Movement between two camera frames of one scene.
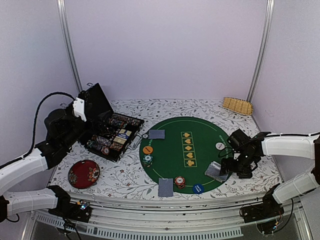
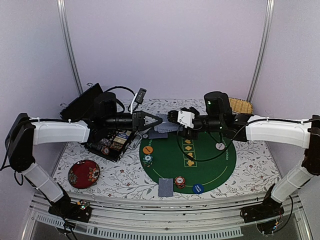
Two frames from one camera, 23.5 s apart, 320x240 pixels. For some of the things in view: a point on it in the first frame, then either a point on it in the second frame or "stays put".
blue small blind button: [198, 188] stays put
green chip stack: [147, 160] stays put
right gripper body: [242, 166] -> [188, 135]
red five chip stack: [105, 150] stays put
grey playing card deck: [213, 170] -> [165, 126]
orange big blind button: [147, 150] stays put
